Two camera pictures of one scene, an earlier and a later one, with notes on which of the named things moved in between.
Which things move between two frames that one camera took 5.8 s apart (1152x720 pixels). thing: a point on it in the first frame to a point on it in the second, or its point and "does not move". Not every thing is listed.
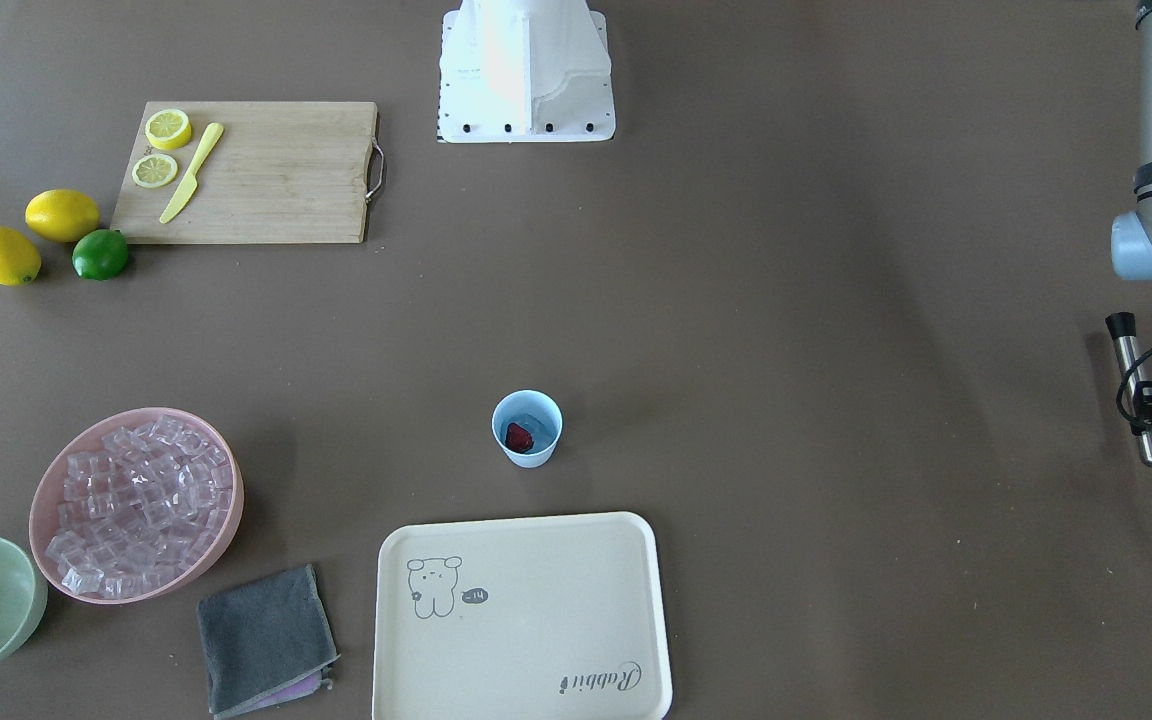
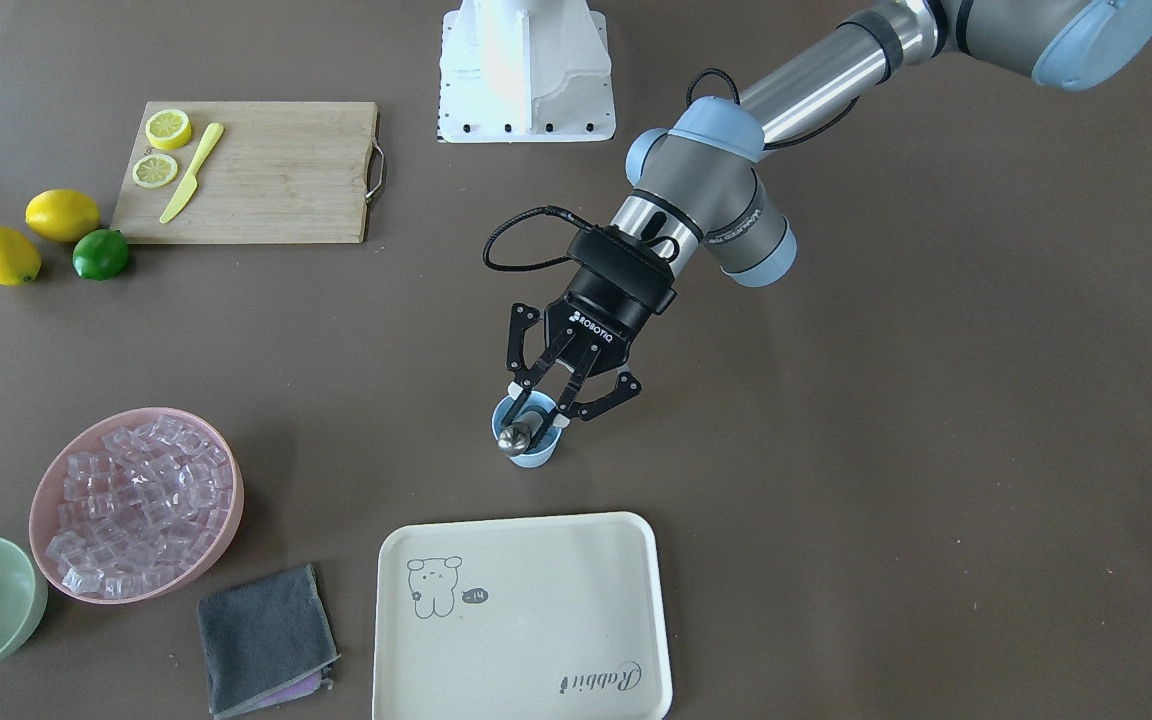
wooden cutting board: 280,172 does not move
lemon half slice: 168,129 does not move
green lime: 100,254 does not move
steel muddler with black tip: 1123,332 to 514,439
